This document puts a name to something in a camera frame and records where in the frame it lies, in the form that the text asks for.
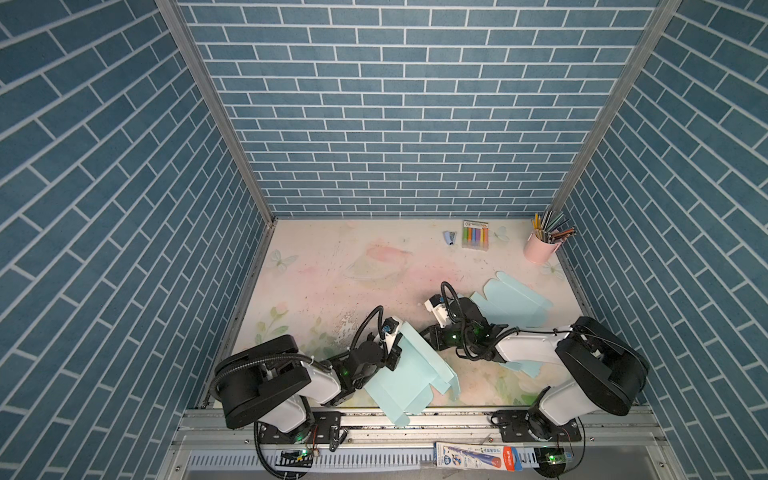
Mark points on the light blue paper box sheet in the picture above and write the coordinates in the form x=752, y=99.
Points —
x=408, y=389

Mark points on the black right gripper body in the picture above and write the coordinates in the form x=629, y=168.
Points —
x=454, y=337

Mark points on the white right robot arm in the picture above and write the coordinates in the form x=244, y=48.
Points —
x=605, y=373

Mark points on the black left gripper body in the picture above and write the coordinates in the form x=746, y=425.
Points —
x=381, y=362

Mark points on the metal base rail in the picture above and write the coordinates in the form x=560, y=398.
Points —
x=368, y=427

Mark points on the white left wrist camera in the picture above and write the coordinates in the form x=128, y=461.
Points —
x=389, y=333

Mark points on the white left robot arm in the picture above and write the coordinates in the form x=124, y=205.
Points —
x=272, y=383

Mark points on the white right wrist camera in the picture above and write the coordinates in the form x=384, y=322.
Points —
x=437, y=307

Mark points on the pack of coloured highlighters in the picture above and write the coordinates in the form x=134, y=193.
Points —
x=475, y=235

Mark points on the pink metal pencil bucket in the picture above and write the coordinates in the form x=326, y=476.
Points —
x=539, y=252

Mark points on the white red blue package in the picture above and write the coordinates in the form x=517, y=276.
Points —
x=484, y=457

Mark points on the light blue flat box stack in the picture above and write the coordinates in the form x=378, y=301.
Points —
x=505, y=300

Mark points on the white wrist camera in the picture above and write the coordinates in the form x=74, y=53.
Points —
x=437, y=307
x=389, y=333

